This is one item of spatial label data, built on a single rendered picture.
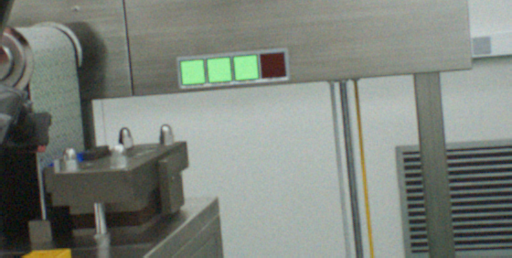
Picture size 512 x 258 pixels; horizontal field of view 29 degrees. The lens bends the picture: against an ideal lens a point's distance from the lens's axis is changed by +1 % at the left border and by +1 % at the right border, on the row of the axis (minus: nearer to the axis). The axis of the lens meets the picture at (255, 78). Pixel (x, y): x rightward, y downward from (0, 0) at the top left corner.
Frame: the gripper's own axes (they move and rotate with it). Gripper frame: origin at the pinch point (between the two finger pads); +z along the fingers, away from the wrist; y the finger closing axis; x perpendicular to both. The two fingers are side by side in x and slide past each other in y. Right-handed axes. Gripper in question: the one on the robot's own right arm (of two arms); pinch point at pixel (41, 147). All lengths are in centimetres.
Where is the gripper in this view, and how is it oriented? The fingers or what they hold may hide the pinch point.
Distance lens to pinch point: 195.0
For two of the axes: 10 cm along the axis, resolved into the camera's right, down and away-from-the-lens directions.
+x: 0.2, -9.0, 4.4
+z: 2.0, 4.3, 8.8
